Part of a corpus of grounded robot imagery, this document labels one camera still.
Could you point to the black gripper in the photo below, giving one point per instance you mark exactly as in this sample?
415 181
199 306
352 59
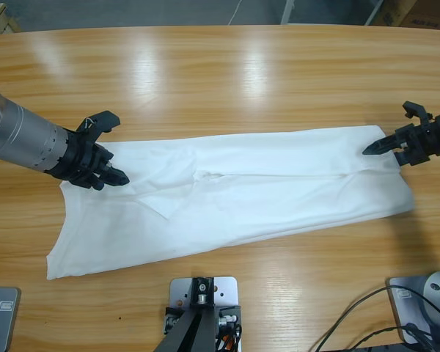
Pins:
423 143
80 161

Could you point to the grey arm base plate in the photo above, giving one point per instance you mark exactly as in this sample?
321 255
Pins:
7 330
399 311

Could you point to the white t-shirt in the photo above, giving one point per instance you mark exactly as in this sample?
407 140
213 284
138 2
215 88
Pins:
242 198

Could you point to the dark camera post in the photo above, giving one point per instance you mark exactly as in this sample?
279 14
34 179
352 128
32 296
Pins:
194 330

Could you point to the white metal frame leg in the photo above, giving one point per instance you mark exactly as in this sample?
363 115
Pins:
287 11
374 12

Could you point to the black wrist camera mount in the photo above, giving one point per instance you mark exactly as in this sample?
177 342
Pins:
104 119
416 110

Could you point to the cardboard box with blue print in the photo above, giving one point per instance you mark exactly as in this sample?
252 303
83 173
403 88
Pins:
392 12

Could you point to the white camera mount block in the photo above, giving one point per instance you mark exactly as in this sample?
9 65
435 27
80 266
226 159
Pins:
225 289

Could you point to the wooden pallet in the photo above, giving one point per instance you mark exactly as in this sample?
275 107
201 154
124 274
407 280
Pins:
0 20

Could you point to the cardboard box with black print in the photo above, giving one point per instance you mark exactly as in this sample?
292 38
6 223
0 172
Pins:
429 16

